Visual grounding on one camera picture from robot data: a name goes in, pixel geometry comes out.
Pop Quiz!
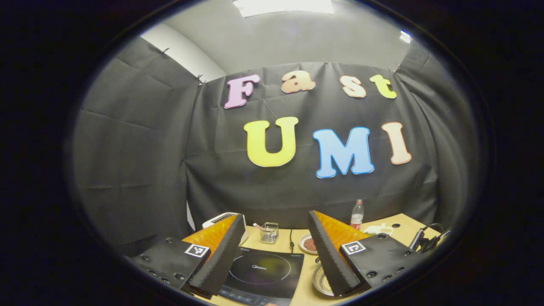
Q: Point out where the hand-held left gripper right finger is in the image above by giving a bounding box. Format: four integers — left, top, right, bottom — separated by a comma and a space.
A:
308, 210, 425, 298

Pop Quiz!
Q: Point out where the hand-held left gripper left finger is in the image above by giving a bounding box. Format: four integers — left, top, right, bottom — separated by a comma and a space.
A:
132, 213, 247, 300

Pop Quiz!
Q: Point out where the steel pot with black handles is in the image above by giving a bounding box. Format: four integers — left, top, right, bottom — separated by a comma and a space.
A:
312, 263, 337, 297

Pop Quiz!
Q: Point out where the black induction cooktop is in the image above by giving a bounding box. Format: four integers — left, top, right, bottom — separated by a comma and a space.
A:
217, 246, 305, 306

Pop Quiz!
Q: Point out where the pile of soybeans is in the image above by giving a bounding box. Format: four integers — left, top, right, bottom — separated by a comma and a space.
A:
319, 274, 335, 295

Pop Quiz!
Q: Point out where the white round plate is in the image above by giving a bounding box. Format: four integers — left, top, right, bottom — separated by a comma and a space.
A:
299, 233, 319, 255

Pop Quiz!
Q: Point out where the white toaster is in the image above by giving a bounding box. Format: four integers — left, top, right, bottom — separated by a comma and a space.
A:
202, 212, 249, 245

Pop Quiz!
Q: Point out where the white divided bean dish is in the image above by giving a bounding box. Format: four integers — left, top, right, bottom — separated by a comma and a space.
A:
364, 223, 394, 237

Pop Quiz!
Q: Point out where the clear plastic water bottle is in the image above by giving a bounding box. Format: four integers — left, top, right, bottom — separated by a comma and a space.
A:
350, 199, 365, 231

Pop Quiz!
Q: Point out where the small wire basket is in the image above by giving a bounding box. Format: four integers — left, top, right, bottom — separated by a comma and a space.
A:
260, 222, 279, 244

